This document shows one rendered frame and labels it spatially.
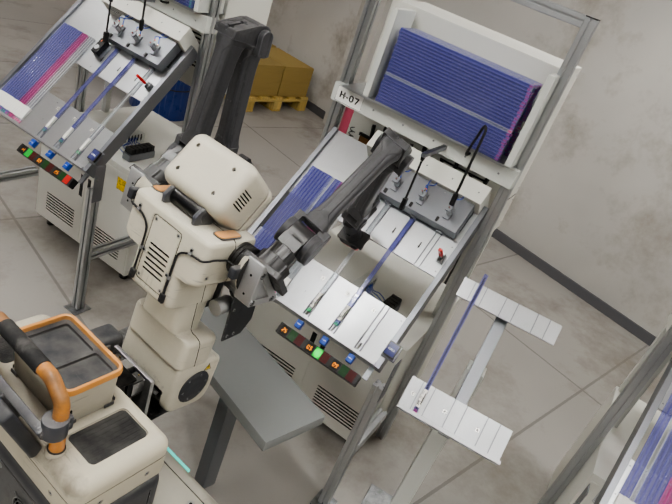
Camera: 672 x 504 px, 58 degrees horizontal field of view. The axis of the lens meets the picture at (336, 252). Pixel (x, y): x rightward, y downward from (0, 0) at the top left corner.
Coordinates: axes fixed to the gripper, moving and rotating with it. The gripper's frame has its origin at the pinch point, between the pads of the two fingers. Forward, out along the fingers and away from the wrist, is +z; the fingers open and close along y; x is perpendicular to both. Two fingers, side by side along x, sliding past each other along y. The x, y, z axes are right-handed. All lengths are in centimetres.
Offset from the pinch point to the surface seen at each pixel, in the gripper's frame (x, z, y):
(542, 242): -184, 255, -35
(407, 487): 54, 46, -57
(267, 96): -193, 263, 266
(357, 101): -46, -15, 30
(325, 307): 24.4, 1.9, -4.0
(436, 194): -31.1, -6.3, -14.6
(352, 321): 23.4, 2.0, -14.8
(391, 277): -18, 57, -2
